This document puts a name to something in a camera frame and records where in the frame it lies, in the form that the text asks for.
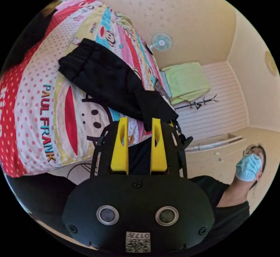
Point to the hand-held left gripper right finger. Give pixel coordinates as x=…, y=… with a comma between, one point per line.
x=158, y=158

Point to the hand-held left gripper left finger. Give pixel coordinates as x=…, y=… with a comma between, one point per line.
x=119, y=158

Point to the black long pants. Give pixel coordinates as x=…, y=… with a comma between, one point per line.
x=105, y=80

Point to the black coat rack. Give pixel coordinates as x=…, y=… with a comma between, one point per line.
x=202, y=103

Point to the light green cloth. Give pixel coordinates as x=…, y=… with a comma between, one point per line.
x=188, y=80

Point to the person's body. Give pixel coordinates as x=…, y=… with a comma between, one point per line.
x=229, y=217

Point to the bed with cartoon printed sheet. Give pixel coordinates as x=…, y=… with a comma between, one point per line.
x=32, y=108

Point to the round ceiling lamp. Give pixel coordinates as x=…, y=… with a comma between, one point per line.
x=271, y=63

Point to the pile of clothes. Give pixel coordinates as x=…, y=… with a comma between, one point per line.
x=28, y=36

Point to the white wall fan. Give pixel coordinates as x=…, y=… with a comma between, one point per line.
x=161, y=42

